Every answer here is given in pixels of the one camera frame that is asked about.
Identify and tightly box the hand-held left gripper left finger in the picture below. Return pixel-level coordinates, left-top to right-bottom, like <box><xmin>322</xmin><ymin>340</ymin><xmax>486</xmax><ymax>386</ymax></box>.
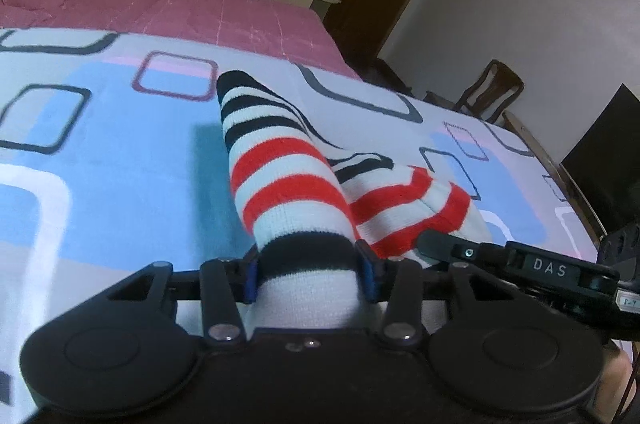
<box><xmin>105</xmin><ymin>256</ymin><xmax>261</xmax><ymax>348</ymax></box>

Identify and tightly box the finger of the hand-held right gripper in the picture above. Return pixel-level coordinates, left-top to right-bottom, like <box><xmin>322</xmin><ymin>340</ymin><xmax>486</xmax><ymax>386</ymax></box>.
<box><xmin>417</xmin><ymin>228</ymin><xmax>509</xmax><ymax>267</ymax></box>

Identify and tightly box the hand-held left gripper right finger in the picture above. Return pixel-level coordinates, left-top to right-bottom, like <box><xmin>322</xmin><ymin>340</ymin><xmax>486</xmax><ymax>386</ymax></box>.
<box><xmin>355</xmin><ymin>241</ymin><xmax>482</xmax><ymax>348</ymax></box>

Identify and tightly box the striped knit garment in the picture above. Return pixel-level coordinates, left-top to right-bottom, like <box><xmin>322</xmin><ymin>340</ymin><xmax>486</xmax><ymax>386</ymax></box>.
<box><xmin>215</xmin><ymin>69</ymin><xmax>497</xmax><ymax>330</ymax></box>

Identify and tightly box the person's right forearm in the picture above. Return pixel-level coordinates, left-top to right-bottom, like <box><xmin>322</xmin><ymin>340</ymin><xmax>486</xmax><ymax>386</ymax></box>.
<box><xmin>597</xmin><ymin>343</ymin><xmax>640</xmax><ymax>424</ymax></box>

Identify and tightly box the wooden bed footboard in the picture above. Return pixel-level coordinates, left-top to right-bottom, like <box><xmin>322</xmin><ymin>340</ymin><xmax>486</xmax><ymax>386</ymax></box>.
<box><xmin>502</xmin><ymin>108</ymin><xmax>603</xmax><ymax>251</ymax></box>

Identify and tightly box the black television screen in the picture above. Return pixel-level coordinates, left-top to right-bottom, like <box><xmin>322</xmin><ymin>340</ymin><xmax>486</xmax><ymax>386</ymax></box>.
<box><xmin>559</xmin><ymin>83</ymin><xmax>640</xmax><ymax>247</ymax></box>

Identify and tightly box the wooden chair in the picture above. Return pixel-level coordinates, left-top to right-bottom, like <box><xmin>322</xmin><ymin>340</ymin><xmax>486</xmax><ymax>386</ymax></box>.
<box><xmin>424</xmin><ymin>59</ymin><xmax>526</xmax><ymax>126</ymax></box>

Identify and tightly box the printed blanket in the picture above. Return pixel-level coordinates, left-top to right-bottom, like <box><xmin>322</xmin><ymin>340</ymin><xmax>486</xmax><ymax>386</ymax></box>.
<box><xmin>0</xmin><ymin>27</ymin><xmax>601</xmax><ymax>424</ymax></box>

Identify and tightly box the pink bed sheet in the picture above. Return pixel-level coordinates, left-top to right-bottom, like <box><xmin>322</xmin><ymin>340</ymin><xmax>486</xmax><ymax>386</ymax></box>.
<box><xmin>0</xmin><ymin>0</ymin><xmax>364</xmax><ymax>81</ymax></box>

